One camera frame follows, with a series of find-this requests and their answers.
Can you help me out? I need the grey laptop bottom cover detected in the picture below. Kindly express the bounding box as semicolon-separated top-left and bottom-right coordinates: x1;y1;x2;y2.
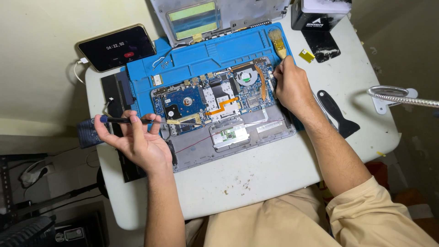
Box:
150;0;291;47

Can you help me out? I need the black box with white lid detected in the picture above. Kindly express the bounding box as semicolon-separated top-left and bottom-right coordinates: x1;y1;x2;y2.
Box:
291;0;352;32

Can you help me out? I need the white lamp clamp base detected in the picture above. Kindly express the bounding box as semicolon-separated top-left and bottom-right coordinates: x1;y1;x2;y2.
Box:
372;88;418;115

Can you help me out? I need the person's right hand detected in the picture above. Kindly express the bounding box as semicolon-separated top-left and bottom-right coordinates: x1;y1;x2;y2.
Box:
273;56;315;114

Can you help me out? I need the black plastic pry spatula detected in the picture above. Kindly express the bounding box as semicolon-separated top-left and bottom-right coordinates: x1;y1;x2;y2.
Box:
317;90;361;139

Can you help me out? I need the black device with display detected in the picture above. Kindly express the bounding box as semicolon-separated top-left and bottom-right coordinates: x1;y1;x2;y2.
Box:
54;211;107;247

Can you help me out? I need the black flat card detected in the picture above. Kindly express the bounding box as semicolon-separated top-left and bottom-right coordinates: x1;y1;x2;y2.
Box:
301;30;341;64

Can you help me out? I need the person's beige shirt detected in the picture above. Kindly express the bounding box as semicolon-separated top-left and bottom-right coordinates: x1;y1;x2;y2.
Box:
185;176;439;247

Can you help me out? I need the opened grey laptop base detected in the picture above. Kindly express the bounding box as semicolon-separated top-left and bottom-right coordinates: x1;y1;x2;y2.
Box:
150;57;297;173

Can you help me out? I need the blue silicone repair mat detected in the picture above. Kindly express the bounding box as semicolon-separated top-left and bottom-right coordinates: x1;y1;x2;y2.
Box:
126;22;305;132

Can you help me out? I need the black metal rack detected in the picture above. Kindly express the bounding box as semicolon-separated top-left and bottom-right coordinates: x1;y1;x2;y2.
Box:
0;153;48;220

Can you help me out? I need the black laptop battery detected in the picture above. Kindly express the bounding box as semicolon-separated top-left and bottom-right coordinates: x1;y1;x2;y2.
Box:
101;71;136;119

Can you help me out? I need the person's left hand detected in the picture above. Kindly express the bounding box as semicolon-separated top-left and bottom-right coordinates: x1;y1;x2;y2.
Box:
94;110;173;175

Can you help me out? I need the small yellow packet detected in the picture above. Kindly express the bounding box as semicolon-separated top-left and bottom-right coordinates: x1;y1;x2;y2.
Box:
299;49;315;64

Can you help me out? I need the white charging cable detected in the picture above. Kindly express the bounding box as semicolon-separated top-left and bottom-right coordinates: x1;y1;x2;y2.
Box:
73;57;89;85

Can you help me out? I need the blue-handled black screwdriver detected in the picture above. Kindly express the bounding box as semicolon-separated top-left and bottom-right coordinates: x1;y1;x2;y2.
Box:
100;115;203;126

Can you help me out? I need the wooden-handled paint brush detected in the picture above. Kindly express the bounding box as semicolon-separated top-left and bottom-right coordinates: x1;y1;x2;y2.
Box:
268;29;287;60

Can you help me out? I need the silver flexible lamp neck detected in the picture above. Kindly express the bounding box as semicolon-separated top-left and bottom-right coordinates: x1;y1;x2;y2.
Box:
367;86;439;109

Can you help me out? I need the black laptop keyboard bezel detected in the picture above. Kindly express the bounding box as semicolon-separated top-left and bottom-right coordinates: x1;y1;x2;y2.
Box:
117;148;147;183

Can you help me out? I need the black smartphone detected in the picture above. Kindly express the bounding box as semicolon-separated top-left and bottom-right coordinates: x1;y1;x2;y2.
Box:
76;24;157;73

